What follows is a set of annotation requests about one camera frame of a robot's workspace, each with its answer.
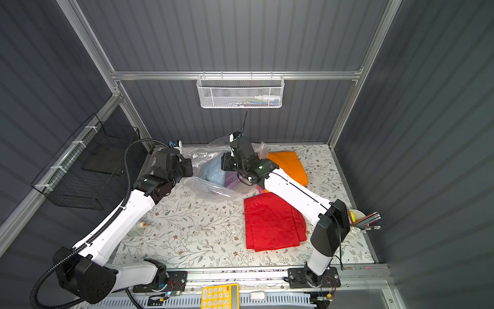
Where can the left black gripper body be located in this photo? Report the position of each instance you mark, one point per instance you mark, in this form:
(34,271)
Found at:
(185,168)

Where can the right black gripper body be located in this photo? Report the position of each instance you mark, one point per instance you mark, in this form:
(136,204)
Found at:
(228,161)

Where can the orange trousers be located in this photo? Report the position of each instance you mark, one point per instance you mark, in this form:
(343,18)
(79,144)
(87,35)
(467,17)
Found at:
(290,163)

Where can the clear plastic vacuum bag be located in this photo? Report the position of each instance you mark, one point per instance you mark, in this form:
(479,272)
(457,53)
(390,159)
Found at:
(200,156)

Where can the red garment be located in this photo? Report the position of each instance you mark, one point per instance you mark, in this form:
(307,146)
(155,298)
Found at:
(271,223)

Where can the pink trousers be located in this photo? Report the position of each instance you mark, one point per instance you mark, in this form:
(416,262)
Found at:
(260,190)

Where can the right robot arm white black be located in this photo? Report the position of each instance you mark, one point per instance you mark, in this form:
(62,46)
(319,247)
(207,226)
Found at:
(327,222)

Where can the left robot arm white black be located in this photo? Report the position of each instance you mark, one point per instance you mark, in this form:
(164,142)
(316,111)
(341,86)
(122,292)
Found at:
(85,270)

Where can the lilac folded garment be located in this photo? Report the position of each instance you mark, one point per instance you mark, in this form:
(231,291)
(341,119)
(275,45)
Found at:
(231,180)

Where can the grey blue folded garment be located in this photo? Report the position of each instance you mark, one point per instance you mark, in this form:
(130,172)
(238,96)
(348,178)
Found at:
(213,173)

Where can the white bottle in basket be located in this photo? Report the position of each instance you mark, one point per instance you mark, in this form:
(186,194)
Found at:
(268,98)

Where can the cup with pens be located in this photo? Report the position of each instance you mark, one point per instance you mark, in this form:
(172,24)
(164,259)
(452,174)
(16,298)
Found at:
(364,222)

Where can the small white box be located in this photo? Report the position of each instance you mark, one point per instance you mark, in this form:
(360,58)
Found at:
(258,296)

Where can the yellow calculator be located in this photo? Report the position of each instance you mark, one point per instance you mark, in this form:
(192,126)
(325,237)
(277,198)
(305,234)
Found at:
(220,297)

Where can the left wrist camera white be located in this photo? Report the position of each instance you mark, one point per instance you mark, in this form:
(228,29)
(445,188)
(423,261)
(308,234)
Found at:
(176,144)

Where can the white wire mesh basket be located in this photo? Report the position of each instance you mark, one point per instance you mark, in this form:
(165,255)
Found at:
(223,93)

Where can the black wire mesh basket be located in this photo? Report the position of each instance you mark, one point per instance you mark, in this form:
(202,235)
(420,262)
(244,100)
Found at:
(90,174)

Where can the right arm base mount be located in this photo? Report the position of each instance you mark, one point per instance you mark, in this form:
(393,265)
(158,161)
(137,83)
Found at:
(303,277)

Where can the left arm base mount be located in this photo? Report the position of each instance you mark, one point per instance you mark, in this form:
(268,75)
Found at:
(164,280)

